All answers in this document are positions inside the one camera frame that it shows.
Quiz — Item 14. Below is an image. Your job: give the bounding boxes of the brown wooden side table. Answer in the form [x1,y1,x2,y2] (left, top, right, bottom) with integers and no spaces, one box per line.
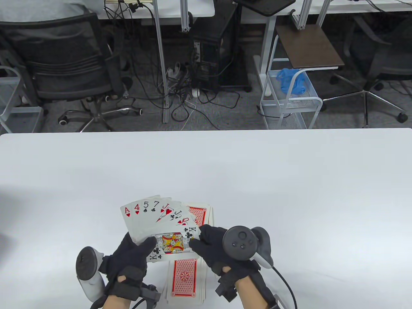
[275,23,346,70]

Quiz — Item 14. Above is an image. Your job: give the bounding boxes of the tangle of black floor cables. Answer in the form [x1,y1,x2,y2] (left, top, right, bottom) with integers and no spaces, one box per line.
[129,58,242,131]

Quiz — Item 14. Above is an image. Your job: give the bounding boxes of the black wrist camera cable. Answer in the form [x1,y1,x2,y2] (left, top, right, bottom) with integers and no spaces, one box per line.
[271,266,298,309]

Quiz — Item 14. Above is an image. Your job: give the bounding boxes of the black computer tower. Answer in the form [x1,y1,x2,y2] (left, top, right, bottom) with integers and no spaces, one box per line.
[189,3,252,94]

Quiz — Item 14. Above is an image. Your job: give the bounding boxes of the white floor power strip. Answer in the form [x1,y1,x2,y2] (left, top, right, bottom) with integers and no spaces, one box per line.
[165,62,190,81]

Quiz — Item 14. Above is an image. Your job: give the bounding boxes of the person's right forearm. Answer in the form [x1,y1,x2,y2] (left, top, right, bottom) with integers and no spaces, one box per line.
[234,276,278,309]

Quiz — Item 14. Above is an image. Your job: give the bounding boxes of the aluminium frame post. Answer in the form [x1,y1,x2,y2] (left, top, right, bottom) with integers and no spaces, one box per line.
[153,0,170,125]
[316,0,332,29]
[180,0,192,33]
[291,0,312,30]

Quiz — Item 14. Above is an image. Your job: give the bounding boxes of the black mesh office chair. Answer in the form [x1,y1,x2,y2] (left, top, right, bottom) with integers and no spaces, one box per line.
[0,13,144,133]

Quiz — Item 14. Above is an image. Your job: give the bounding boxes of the dark grey office chair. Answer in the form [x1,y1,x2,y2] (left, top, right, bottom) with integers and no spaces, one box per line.
[322,14,412,128]

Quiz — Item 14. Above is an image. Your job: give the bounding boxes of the person's right hand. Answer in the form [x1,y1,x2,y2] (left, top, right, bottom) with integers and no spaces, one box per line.
[189,224,262,277]

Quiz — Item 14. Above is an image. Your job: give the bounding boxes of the person's left hand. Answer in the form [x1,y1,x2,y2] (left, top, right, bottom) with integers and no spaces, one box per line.
[98,232,158,301]

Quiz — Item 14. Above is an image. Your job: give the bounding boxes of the white metal trolley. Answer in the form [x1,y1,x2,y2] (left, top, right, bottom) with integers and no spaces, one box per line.
[0,65,44,133]

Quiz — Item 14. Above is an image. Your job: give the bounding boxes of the person's left forearm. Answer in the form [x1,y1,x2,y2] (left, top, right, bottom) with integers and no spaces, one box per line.
[96,295,133,309]

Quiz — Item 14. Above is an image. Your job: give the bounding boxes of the pile of dealt red cards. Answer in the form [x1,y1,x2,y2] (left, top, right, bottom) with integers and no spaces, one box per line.
[162,257,209,306]
[186,203,214,228]
[120,195,202,263]

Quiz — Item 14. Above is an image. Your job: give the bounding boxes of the white wire rolling cart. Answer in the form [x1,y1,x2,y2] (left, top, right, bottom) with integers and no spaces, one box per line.
[258,34,323,130]

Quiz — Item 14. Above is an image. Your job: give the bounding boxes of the crumpled blue gloves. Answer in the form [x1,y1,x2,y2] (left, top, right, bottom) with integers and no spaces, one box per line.
[276,68,308,96]

